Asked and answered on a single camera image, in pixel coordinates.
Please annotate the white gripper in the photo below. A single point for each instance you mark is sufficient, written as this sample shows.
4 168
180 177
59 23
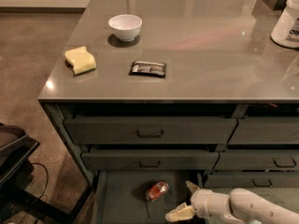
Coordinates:
201 201

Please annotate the red coke can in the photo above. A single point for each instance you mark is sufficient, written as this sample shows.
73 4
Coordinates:
155 191

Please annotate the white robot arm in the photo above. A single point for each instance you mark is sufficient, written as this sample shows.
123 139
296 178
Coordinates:
240 206

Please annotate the bottom right drawer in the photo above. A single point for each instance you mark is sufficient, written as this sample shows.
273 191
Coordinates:
252 180

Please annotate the middle right drawer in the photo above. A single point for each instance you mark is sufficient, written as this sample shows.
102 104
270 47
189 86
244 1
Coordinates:
258 160

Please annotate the open bottom left drawer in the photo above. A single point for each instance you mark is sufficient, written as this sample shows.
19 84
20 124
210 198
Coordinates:
120 197

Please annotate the top right drawer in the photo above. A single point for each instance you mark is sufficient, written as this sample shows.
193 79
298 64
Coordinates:
263 131

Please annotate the middle left drawer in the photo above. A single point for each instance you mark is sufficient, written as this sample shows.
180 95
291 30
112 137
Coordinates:
149 159

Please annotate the grey drawer cabinet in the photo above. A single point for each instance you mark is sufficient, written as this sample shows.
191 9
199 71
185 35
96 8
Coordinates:
183 90

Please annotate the top left drawer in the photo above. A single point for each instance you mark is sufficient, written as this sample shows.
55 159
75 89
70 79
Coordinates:
149 130

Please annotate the dark snack packet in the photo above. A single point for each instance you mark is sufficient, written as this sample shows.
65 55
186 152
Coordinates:
141 68

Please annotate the black chair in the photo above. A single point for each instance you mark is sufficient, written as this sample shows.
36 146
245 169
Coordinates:
16 146

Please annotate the yellow sponge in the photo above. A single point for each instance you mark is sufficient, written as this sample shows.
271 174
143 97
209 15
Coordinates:
81 60

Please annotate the white ceramic bowl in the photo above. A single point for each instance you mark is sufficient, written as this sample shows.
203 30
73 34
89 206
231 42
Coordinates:
126 27

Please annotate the white wipes canister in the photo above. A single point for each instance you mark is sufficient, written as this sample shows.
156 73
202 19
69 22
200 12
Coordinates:
286 31

